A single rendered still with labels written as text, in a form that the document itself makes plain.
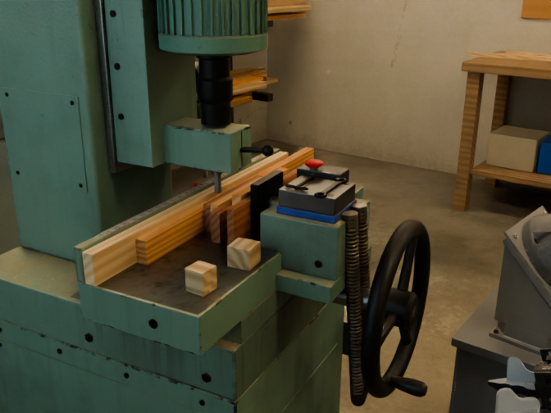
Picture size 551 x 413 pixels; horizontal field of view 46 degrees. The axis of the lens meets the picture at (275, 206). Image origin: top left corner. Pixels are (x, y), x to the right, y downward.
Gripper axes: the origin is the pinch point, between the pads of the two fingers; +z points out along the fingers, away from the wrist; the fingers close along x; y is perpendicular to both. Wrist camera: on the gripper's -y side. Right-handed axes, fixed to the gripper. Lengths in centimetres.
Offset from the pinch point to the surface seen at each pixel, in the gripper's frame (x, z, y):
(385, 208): -254, 115, -31
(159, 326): 29, 31, 30
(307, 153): -36, 37, 40
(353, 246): 2.6, 13.3, 29.2
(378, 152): -345, 148, -12
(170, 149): 2, 42, 51
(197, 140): 2, 36, 51
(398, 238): 3.0, 5.8, 29.5
